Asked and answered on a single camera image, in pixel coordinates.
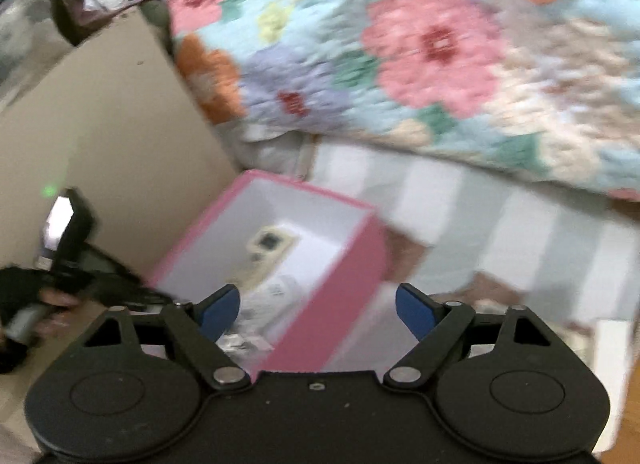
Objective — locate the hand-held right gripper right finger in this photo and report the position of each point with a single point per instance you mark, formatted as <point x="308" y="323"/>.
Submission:
<point x="412" y="311"/>

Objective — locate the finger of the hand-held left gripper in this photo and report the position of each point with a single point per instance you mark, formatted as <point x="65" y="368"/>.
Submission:
<point x="125" y="286"/>

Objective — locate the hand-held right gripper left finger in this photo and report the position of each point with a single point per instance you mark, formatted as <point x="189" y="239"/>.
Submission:
<point x="222" y="309"/>

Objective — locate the small silver metal item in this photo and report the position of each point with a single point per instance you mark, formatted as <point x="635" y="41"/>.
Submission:
<point x="245" y="344"/>

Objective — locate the white wall charger plug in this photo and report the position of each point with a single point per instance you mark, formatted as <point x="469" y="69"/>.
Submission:
<point x="277" y="296"/>

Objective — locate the pink cardboard box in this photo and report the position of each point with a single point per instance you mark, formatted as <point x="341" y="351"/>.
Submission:
<point x="345" y="304"/>

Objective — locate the cream remote control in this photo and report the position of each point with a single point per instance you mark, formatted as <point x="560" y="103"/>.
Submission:
<point x="270" y="249"/>

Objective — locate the person's left hand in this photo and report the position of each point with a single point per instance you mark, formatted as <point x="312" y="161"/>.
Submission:
<point x="59" y="306"/>

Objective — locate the brown cardboard sheet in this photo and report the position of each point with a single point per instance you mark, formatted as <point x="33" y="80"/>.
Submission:
<point x="115" y="144"/>

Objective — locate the striped bed sheet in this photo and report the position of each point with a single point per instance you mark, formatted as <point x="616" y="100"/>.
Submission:
<point x="500" y="244"/>

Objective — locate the grey mesh bag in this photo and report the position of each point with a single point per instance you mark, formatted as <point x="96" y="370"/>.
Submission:
<point x="27" y="39"/>

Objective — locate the brown cloth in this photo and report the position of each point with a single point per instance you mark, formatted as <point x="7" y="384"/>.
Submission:
<point x="85" y="4"/>

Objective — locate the floral quilted blanket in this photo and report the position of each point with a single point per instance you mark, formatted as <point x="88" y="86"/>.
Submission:
<point x="425" y="54"/>

